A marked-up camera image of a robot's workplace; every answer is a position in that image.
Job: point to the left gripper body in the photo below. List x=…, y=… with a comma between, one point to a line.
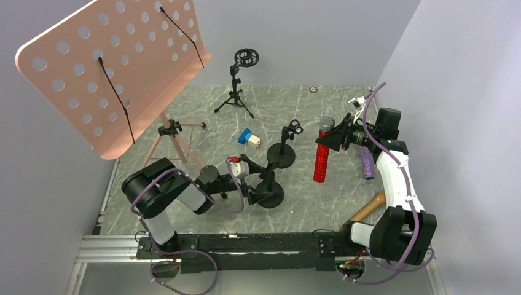
x=252, y=179

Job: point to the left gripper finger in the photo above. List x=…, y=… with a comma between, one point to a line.
x=253, y=168
x=256, y=194

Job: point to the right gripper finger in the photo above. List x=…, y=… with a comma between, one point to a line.
x=343, y=125
x=334, y=140

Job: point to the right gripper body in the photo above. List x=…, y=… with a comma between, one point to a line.
x=346, y=133

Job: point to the red glitter microphone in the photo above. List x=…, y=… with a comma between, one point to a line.
x=321, y=156

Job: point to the black round mic stand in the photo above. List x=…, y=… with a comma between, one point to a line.
x=268, y=181
x=281, y=153

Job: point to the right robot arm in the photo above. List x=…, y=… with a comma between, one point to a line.
x=404, y=232

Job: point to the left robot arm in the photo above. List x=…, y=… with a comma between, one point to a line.
x=153, y=188

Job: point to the pink perforated music stand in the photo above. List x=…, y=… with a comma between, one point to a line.
x=112, y=67

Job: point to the purple glitter microphone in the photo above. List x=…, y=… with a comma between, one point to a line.
x=367, y=163

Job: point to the blue and white toy block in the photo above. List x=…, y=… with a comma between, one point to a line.
x=246, y=137

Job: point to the gold microphone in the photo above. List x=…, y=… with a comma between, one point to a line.
x=377, y=201

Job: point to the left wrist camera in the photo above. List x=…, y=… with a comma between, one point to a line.
x=237, y=167

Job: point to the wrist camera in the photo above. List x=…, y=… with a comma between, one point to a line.
x=237, y=167
x=358, y=102

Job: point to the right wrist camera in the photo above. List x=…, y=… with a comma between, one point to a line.
x=358, y=102

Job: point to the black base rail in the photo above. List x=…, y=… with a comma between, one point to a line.
x=320, y=250

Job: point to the black tripod shock mount stand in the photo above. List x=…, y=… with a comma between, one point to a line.
x=243, y=58

